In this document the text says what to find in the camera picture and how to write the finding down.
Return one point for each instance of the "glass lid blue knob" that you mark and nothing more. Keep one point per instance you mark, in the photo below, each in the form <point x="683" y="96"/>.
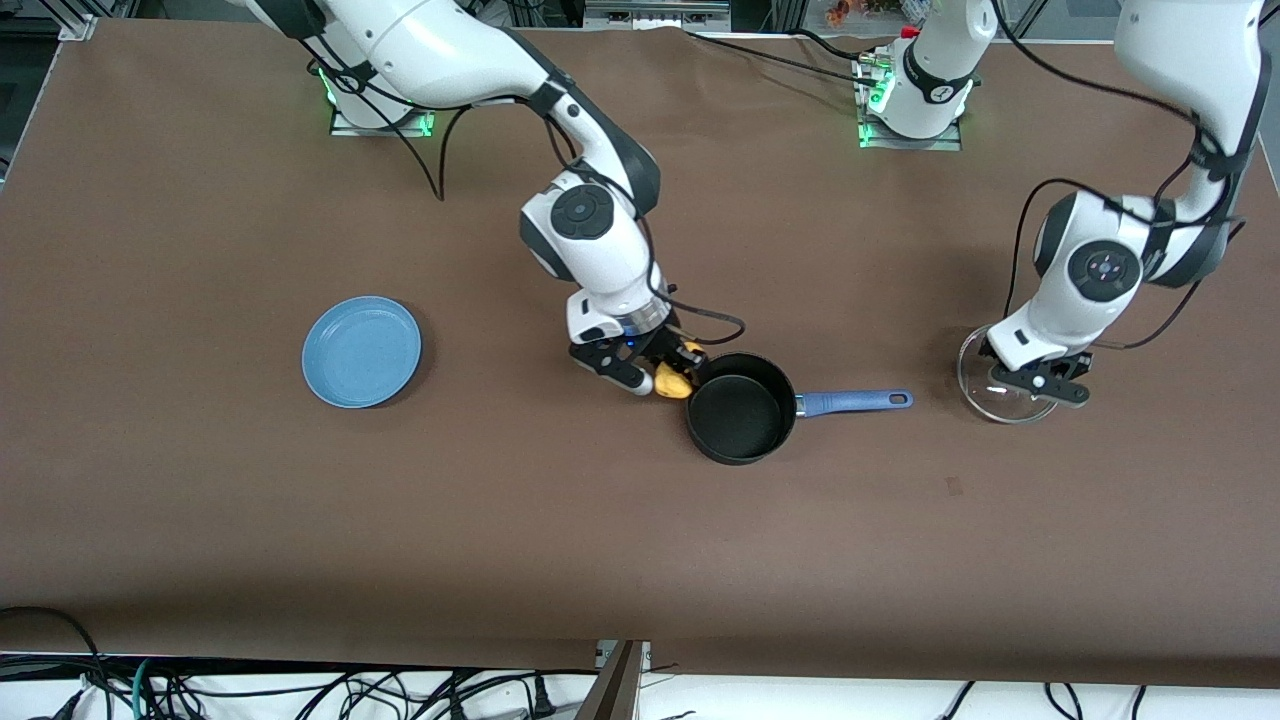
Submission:
<point x="1000" y="405"/>

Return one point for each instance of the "silver metal device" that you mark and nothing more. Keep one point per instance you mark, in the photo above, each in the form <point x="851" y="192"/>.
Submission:
<point x="650" y="12"/>

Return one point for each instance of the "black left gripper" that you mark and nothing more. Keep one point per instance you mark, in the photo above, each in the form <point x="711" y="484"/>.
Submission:
<point x="1080" y="369"/>

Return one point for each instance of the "aluminium frame corner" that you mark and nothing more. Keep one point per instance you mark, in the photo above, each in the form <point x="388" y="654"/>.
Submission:
<point x="78" y="20"/>

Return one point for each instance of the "yellow potato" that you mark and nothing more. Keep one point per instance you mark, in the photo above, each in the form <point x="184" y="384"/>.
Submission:
<point x="672" y="384"/>

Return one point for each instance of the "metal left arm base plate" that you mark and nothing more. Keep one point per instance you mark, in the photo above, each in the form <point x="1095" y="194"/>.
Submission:
<point x="940" y="144"/>

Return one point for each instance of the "orange object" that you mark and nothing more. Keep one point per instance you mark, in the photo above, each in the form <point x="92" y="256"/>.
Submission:
<point x="845" y="10"/>

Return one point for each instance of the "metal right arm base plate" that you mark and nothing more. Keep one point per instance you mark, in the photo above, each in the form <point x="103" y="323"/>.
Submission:
<point x="345" y="128"/>

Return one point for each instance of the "brown table cover sheet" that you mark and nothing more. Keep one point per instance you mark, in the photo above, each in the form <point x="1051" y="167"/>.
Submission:
<point x="600" y="550"/>

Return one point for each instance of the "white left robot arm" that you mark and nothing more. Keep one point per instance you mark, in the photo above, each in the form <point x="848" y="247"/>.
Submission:
<point x="1100" y="270"/>

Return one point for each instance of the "blue round plate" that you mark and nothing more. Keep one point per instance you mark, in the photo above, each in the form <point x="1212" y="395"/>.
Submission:
<point x="360" y="350"/>

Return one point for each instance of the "aluminium profile post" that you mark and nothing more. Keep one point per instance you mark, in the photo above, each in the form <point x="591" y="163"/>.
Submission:
<point x="615" y="690"/>

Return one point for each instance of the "black power plug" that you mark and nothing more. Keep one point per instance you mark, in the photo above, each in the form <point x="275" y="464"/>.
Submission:
<point x="541" y="696"/>

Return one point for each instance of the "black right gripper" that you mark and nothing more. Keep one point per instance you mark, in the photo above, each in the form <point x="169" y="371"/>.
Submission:
<point x="664" y="347"/>

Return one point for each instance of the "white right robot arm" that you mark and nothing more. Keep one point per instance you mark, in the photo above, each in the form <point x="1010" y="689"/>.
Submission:
<point x="580" y="230"/>

